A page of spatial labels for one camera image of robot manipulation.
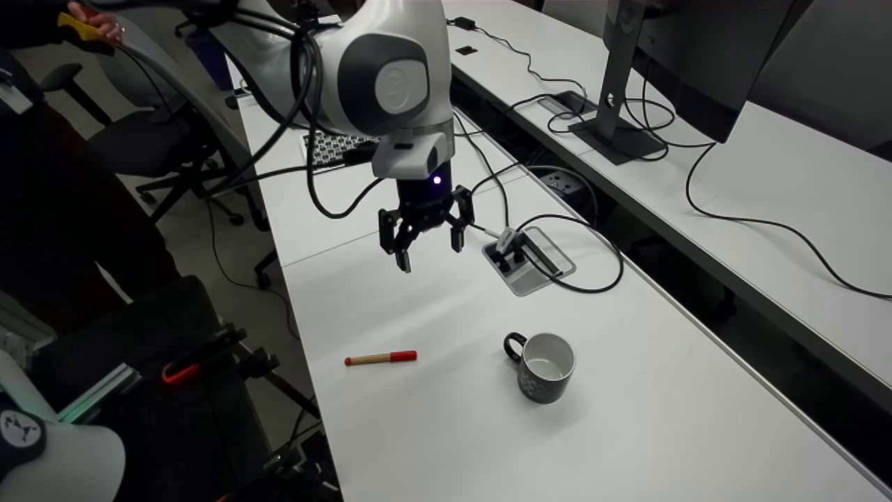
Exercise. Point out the grey monitor stand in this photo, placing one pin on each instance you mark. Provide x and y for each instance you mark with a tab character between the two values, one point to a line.
614	94

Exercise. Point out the yellow handheld device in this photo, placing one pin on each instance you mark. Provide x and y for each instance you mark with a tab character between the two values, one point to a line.
77	27

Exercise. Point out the small grey dock box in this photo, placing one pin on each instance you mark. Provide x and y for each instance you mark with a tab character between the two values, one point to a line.
568	102

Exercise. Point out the white id badge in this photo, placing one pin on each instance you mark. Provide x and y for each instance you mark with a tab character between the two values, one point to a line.
11	98

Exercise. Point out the small black adapter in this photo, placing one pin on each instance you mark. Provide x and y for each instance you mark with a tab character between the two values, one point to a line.
462	24

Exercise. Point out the dark grey mug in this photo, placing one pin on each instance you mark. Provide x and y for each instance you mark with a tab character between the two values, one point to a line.
545	385

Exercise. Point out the black robot stand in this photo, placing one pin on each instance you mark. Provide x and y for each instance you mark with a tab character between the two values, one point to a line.
140	324

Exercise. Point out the person's hand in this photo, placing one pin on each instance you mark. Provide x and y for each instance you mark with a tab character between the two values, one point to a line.
101	19

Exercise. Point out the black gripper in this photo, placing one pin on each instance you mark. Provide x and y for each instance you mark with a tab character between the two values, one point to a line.
425	193

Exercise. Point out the black tripod leg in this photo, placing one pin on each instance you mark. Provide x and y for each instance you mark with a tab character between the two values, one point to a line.
279	385

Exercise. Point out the aluminium extrusion bar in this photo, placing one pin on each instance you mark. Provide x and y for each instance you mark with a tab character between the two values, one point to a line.
101	391

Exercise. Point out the person in dark clothing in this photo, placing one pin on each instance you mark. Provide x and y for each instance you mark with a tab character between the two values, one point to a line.
56	185

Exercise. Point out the grey backed monitor screen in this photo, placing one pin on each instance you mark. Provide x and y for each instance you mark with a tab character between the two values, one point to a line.
706	58

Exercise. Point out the red and tan marker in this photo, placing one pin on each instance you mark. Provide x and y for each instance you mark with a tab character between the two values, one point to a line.
379	359

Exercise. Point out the grey desk socket box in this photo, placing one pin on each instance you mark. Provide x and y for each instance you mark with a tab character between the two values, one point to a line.
534	270

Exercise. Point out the small black square chip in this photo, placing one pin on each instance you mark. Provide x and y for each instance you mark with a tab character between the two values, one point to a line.
466	48

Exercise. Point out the checkerboard calibration sheet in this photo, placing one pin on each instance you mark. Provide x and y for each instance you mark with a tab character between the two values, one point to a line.
331	150

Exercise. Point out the dark monitor screen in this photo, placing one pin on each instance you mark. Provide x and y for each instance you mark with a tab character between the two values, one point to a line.
838	73

